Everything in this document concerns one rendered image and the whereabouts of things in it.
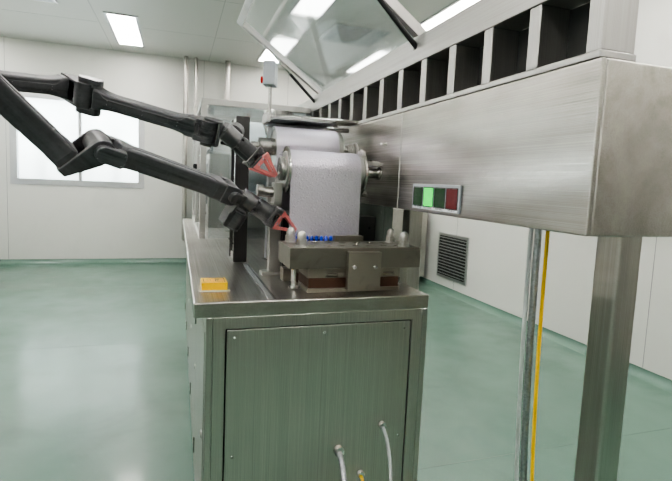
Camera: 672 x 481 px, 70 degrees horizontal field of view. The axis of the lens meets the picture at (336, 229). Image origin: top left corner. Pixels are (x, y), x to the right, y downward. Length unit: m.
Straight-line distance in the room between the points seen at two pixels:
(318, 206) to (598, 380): 0.90
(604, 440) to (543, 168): 0.57
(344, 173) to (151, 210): 5.65
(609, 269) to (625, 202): 0.18
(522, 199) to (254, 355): 0.77
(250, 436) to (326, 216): 0.68
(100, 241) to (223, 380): 5.93
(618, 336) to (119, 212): 6.53
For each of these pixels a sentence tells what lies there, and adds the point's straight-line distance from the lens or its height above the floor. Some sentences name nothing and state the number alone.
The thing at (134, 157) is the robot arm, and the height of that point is 1.25.
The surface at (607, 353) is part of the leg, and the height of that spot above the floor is 0.90.
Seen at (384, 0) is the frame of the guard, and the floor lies 1.74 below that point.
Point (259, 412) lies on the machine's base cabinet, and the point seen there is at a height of 0.60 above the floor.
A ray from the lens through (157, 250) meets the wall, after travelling 7.12.
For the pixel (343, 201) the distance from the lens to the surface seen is 1.56.
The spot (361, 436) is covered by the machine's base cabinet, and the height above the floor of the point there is 0.49.
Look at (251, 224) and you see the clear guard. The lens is 2.55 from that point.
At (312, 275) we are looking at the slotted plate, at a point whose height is 0.95.
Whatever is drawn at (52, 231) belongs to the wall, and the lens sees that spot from 7.25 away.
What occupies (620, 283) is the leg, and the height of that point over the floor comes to 1.04.
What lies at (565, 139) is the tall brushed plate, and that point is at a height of 1.31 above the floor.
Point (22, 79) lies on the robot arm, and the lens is 1.67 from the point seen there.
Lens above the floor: 1.21
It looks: 6 degrees down
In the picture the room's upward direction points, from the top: 3 degrees clockwise
